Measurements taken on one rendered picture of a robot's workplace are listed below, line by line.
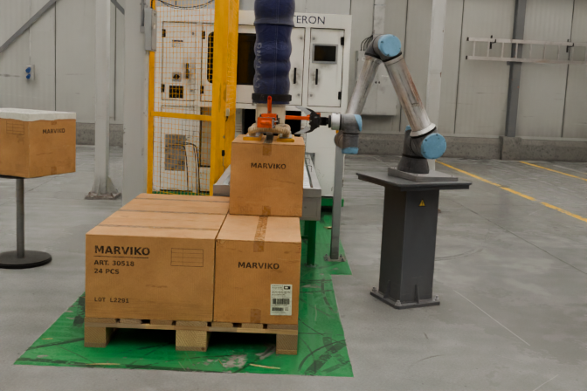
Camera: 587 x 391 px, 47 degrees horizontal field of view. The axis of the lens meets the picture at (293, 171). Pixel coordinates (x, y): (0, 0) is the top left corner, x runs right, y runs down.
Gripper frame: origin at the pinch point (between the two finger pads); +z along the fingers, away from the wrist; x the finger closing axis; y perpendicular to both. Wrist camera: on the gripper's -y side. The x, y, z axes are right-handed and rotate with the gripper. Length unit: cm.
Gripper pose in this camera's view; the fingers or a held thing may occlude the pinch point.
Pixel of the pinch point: (293, 120)
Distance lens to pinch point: 371.1
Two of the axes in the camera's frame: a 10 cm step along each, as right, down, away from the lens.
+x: 0.4, -9.9, -1.2
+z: -10.0, -0.4, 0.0
